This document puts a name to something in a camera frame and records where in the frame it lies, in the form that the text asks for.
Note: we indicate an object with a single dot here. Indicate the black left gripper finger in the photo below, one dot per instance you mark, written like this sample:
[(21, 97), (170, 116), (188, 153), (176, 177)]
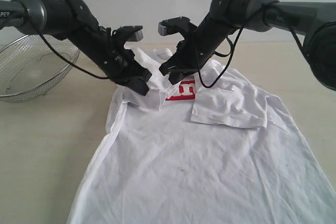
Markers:
[(135, 84), (141, 72)]

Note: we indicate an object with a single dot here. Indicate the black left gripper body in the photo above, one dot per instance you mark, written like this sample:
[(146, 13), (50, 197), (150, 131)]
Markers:
[(109, 55)]

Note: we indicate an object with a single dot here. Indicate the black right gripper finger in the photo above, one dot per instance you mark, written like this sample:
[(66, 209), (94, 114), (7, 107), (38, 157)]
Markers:
[(176, 76), (170, 66)]

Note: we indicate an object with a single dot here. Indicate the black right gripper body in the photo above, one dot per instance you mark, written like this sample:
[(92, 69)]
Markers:
[(193, 51)]

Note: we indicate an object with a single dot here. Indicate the white t-shirt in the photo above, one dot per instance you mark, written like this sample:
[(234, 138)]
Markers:
[(187, 154)]

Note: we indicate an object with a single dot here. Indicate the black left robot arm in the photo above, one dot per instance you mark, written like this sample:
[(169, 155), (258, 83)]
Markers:
[(73, 20)]

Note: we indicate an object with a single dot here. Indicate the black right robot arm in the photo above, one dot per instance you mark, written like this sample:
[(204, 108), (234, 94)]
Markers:
[(314, 20)]

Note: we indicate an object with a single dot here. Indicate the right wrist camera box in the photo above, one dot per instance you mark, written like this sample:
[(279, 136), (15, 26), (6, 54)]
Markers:
[(181, 25)]

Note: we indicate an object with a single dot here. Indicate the metal wire mesh basket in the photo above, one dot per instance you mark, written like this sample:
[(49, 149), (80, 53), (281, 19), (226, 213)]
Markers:
[(29, 69)]

